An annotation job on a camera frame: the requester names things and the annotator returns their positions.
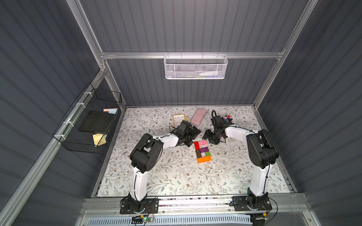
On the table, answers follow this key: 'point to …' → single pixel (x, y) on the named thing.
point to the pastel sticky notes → (111, 110)
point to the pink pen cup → (227, 119)
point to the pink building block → (202, 142)
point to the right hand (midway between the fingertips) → (204, 139)
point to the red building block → (197, 145)
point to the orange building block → (203, 159)
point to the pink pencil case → (198, 116)
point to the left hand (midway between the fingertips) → (202, 136)
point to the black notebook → (96, 121)
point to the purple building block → (204, 149)
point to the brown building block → (198, 153)
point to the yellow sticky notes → (96, 137)
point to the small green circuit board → (147, 219)
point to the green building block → (207, 153)
